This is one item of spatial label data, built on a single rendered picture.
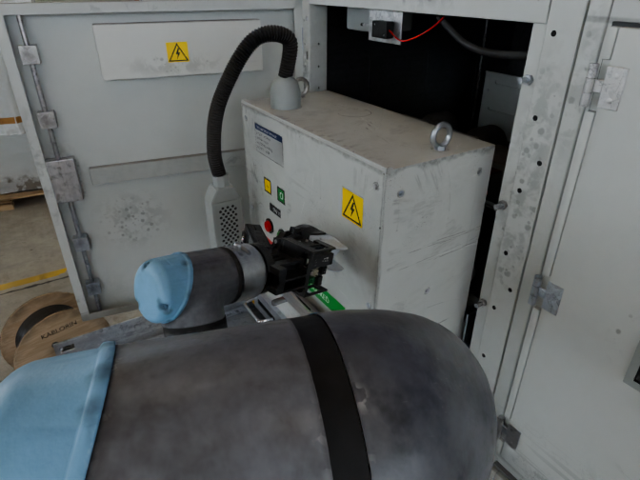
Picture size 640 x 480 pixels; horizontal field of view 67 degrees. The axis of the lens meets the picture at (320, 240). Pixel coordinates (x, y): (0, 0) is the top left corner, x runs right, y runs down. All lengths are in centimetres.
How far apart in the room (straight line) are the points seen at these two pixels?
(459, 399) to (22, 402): 16
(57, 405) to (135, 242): 113
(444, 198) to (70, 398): 66
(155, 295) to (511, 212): 54
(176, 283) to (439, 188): 42
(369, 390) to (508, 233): 66
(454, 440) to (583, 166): 54
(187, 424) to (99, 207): 111
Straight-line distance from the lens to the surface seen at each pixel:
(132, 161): 123
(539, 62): 75
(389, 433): 19
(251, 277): 61
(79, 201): 127
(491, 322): 91
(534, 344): 84
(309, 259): 67
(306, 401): 18
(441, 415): 20
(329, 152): 79
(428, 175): 73
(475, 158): 80
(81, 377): 21
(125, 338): 125
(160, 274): 55
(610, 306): 74
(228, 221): 108
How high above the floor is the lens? 163
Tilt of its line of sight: 29 degrees down
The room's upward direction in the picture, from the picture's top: straight up
